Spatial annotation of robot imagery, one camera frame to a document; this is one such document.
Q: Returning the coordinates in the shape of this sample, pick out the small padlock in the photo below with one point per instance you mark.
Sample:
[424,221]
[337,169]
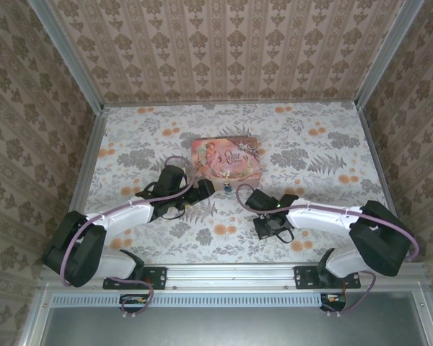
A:
[226,187]

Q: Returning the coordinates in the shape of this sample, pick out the pink illustrated tin box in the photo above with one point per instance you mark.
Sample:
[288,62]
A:
[223,158]

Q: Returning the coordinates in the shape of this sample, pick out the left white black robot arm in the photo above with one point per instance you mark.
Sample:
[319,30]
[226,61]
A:
[122,216]

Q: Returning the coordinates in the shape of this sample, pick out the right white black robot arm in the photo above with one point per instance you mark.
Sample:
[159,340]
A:
[321,220]

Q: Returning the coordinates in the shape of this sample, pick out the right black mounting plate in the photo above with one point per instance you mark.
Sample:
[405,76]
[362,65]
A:
[305,277]

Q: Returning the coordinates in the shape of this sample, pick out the black mounting plate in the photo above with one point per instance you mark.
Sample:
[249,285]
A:
[155,277]
[305,277]

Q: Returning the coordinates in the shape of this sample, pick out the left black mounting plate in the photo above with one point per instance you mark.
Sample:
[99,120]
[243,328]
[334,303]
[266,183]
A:
[155,277]

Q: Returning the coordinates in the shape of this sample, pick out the grey metal panel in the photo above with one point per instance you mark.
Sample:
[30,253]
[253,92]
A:
[231,328]

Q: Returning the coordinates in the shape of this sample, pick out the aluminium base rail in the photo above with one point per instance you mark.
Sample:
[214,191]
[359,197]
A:
[231,275]

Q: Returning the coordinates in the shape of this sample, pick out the aluminium side rail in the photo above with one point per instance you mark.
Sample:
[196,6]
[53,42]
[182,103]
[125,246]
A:
[90,166]
[379,173]

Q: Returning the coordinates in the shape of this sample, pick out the aluminium frame post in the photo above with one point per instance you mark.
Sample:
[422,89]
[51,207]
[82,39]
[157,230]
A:
[68,54]
[382,54]

